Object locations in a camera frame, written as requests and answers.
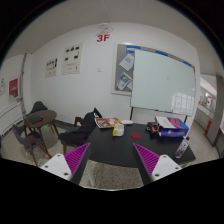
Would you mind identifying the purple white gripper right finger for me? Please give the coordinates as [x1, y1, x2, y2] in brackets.
[133, 143, 181, 185]

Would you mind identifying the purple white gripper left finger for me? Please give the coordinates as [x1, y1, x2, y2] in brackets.
[41, 143, 91, 184]

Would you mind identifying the clear plastic water bottle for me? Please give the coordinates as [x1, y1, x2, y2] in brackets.
[175, 136, 190, 158]

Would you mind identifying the red round coaster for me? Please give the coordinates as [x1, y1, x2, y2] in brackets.
[131, 133, 141, 139]

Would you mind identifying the black rectangular table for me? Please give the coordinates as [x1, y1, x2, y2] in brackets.
[86, 123, 196, 168]

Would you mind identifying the black red small device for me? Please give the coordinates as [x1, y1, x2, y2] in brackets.
[146, 122, 159, 135]

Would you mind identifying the chair with black jacket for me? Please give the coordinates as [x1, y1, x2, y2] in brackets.
[58, 109, 102, 153]

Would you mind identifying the blue white cardboard box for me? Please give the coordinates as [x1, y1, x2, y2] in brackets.
[155, 116, 189, 137]

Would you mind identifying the grey wooden chair front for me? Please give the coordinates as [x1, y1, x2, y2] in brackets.
[12, 124, 51, 165]

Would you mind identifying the white flat object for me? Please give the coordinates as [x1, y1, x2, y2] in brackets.
[121, 120, 133, 125]

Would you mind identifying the colourful magazine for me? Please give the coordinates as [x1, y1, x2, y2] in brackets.
[95, 118, 121, 129]

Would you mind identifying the round brown wooden table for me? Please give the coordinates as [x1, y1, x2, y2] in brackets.
[24, 110, 58, 134]

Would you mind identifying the dark chair at back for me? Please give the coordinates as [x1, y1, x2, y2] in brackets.
[31, 101, 47, 113]

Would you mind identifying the red fire extinguisher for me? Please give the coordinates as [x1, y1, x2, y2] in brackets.
[205, 119, 212, 134]

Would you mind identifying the large whiteboard on stand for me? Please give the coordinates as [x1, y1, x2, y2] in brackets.
[131, 50, 196, 116]

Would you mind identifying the grey notice board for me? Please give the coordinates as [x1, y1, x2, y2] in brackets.
[111, 43, 195, 96]

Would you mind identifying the white mug yellow handle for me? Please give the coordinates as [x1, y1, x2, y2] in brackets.
[112, 124, 124, 137]

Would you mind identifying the small white wall poster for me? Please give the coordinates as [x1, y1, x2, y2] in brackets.
[45, 58, 57, 77]

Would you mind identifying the large white wall poster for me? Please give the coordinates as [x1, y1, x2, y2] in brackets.
[62, 43, 83, 75]

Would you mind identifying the red 3F wall sign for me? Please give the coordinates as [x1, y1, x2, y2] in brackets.
[97, 34, 110, 43]

